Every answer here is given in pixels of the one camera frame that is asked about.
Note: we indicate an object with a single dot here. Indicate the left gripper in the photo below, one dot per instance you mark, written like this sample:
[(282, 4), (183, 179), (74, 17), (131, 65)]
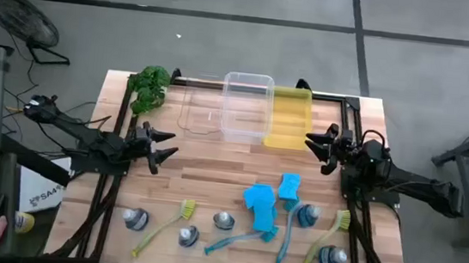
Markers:
[(139, 146)]

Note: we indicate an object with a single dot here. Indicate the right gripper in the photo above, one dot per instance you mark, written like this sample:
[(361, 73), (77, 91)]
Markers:
[(349, 151)]

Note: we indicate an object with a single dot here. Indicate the blue sponge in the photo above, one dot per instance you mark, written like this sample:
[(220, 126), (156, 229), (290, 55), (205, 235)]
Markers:
[(258, 197), (289, 186), (264, 220)]

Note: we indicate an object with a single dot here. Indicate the blue dish brush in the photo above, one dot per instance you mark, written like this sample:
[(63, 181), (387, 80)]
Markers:
[(269, 235), (291, 205)]

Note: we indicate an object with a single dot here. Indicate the yellow-green dish brush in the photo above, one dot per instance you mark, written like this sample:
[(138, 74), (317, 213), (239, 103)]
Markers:
[(187, 208), (342, 219)]

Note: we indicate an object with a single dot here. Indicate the blue dish soap bottle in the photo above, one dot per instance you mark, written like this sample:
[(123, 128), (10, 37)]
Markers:
[(224, 221), (189, 237), (137, 220), (307, 216), (329, 257)]

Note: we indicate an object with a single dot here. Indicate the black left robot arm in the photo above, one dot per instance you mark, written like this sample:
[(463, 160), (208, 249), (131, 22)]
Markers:
[(87, 139)]

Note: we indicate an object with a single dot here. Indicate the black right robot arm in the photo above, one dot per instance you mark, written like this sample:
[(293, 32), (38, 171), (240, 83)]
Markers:
[(419, 188)]

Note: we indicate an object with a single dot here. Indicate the yellow plastic tray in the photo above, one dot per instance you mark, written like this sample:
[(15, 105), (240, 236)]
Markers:
[(291, 120)]

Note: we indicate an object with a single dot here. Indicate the clear plastic sponge rack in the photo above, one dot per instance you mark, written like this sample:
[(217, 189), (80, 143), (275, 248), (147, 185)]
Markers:
[(196, 102)]

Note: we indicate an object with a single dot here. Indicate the green leafy plant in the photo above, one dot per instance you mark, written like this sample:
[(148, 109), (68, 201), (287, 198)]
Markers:
[(150, 84)]

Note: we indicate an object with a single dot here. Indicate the black table clamp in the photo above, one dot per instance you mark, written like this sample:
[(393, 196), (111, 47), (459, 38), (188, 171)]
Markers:
[(176, 75), (303, 84)]

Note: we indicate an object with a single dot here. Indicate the clear plastic bin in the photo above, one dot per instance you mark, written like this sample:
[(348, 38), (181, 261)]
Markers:
[(245, 106)]

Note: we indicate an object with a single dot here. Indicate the black metal beam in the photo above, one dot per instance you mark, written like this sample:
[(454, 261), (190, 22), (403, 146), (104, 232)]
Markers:
[(33, 161)]

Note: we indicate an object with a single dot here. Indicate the white cardboard box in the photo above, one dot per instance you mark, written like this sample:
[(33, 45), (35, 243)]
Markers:
[(39, 190)]

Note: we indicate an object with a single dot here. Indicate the yellow cup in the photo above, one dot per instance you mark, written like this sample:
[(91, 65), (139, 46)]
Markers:
[(25, 222)]

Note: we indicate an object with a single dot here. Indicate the black floor fan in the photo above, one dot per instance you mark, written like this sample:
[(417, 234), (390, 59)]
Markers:
[(17, 15)]

